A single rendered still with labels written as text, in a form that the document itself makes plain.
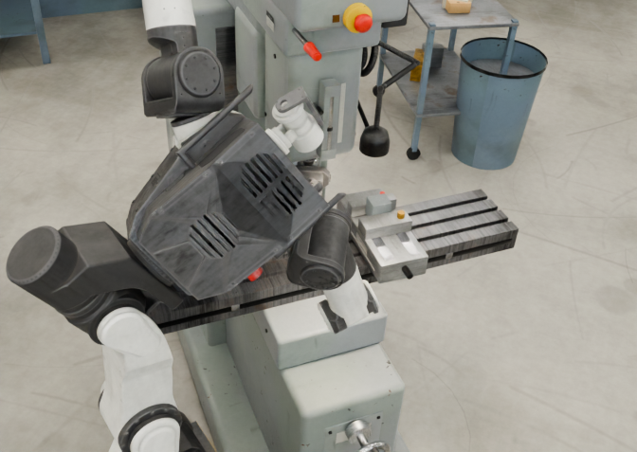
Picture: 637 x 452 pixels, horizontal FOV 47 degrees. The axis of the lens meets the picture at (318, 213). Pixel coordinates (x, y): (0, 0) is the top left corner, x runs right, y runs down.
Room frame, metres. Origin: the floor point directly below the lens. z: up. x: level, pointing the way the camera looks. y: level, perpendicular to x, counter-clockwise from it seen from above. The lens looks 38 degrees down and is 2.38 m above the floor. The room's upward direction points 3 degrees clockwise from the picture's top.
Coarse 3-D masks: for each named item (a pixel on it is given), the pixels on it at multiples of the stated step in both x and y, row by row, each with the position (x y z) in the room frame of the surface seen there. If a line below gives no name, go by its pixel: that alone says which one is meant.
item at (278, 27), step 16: (256, 0) 1.71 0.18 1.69; (256, 16) 1.71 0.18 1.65; (272, 16) 1.60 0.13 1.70; (272, 32) 1.60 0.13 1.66; (288, 32) 1.53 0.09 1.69; (304, 32) 1.54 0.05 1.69; (320, 32) 1.55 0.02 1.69; (336, 32) 1.57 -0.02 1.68; (352, 32) 1.59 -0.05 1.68; (368, 32) 1.60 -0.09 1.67; (288, 48) 1.53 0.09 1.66; (320, 48) 1.56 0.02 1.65; (336, 48) 1.57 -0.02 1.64; (352, 48) 1.59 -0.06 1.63
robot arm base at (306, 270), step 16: (336, 208) 1.21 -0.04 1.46; (304, 240) 1.11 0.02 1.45; (288, 256) 1.13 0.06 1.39; (304, 256) 1.08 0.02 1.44; (288, 272) 1.10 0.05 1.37; (304, 272) 1.07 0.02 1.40; (320, 272) 1.07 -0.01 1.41; (336, 272) 1.07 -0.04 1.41; (320, 288) 1.08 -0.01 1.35; (336, 288) 1.09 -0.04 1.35
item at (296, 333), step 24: (264, 312) 1.51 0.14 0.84; (288, 312) 1.51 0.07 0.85; (312, 312) 1.51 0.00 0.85; (384, 312) 1.53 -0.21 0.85; (264, 336) 1.49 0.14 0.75; (288, 336) 1.41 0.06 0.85; (312, 336) 1.43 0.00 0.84; (336, 336) 1.46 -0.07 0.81; (360, 336) 1.49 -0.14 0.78; (384, 336) 1.53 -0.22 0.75; (288, 360) 1.40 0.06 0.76; (312, 360) 1.43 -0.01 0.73
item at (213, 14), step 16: (192, 0) 2.01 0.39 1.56; (208, 0) 2.01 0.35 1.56; (224, 0) 2.02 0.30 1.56; (208, 16) 1.95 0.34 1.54; (224, 16) 1.97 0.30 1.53; (208, 32) 1.95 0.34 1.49; (224, 32) 1.97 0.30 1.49; (208, 48) 1.95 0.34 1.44; (224, 48) 1.97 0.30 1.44; (224, 64) 1.97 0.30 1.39; (224, 80) 1.97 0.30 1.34; (240, 112) 1.99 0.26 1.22; (320, 160) 2.10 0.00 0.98; (224, 320) 1.96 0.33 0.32; (208, 336) 1.94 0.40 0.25; (224, 336) 1.95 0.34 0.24
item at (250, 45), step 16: (240, 16) 1.85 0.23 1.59; (240, 32) 1.84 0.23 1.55; (256, 32) 1.74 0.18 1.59; (240, 48) 1.84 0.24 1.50; (256, 48) 1.73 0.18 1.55; (240, 64) 1.85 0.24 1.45; (256, 64) 1.73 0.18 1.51; (240, 80) 1.85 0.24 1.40; (256, 80) 1.74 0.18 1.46; (256, 96) 1.74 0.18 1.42; (256, 112) 1.74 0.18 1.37
